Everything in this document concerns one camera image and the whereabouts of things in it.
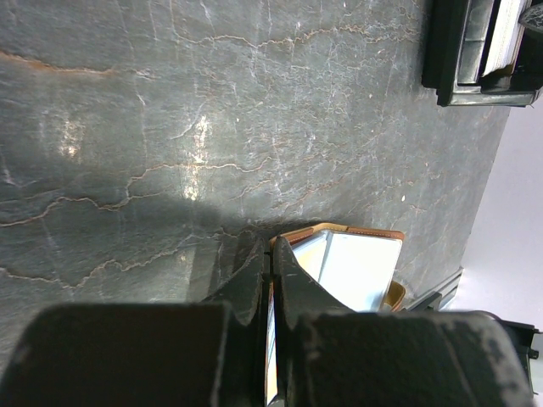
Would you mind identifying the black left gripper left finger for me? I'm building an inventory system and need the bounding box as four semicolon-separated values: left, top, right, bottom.
1;240;265;406

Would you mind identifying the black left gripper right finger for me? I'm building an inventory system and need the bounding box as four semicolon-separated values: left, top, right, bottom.
272;237;535;406

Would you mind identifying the tan leather card holder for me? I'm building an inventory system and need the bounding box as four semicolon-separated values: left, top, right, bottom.
265;223;409;406

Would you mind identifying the black card box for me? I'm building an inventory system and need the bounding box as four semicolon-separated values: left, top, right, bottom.
422;0;542;107

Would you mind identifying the stack of white cards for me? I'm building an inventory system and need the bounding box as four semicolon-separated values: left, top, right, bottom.
482;0;532;76

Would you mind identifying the aluminium frame rail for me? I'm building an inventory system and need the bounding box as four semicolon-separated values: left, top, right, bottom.
400;267;464;311

